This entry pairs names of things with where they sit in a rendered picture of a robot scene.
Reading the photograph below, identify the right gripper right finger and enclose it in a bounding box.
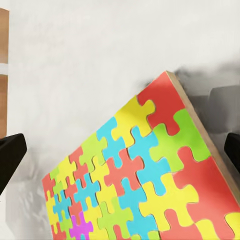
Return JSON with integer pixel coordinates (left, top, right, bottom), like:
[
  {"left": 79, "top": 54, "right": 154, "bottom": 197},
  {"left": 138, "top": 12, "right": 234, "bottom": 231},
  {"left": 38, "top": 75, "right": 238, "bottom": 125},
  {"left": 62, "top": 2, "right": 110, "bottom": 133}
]
[{"left": 224, "top": 132, "right": 240, "bottom": 173}]

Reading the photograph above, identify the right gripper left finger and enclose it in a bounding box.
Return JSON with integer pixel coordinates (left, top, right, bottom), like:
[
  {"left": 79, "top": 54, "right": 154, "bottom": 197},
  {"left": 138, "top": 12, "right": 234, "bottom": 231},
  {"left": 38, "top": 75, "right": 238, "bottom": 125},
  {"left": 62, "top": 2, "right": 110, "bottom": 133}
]
[{"left": 0, "top": 133, "right": 27, "bottom": 195}]

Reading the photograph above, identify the jigsaw puzzle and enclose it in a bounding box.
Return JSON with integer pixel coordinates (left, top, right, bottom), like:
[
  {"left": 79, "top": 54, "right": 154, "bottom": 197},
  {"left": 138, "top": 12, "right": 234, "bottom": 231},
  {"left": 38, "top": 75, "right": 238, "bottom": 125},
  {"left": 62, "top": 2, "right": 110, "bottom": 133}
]
[{"left": 42, "top": 70, "right": 240, "bottom": 240}]

